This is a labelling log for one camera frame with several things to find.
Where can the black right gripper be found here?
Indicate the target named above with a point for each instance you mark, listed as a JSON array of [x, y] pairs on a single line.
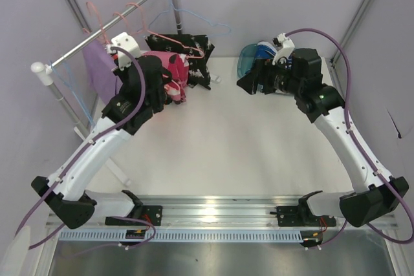
[[259, 77]]

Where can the blue white patterned trousers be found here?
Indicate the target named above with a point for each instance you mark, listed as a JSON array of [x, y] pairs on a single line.
[[263, 52]]

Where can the light blue wire hanger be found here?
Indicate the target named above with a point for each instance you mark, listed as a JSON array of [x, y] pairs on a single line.
[[72, 85]]

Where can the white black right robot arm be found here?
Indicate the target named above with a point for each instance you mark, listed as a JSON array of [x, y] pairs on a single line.
[[376, 191]]

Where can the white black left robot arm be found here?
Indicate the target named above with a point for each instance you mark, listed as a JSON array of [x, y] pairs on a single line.
[[141, 96]]

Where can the black white trousers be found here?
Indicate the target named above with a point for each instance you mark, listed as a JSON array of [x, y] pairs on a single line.
[[199, 73]]

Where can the pink patterned trousers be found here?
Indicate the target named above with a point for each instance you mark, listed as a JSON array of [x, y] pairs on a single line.
[[178, 66]]

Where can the pink hanger of black trousers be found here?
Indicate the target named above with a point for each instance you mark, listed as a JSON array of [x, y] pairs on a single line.
[[191, 52]]

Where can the purple trousers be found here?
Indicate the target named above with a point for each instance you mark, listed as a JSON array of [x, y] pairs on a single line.
[[100, 65]]

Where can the pink hanger of orange trousers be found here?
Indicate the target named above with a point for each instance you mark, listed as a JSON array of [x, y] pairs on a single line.
[[93, 11]]

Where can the teal plastic basin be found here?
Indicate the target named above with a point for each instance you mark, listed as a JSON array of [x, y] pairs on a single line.
[[247, 57]]

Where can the metal clothes rack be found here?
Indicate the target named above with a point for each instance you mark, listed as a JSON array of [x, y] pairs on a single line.
[[45, 71]]

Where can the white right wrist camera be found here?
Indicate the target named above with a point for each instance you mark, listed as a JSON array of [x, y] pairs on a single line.
[[284, 49]]

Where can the aluminium mounting rail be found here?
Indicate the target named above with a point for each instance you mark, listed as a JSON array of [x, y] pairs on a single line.
[[205, 212]]

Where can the white slotted cable duct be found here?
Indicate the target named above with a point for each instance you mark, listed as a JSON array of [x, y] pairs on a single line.
[[182, 235]]

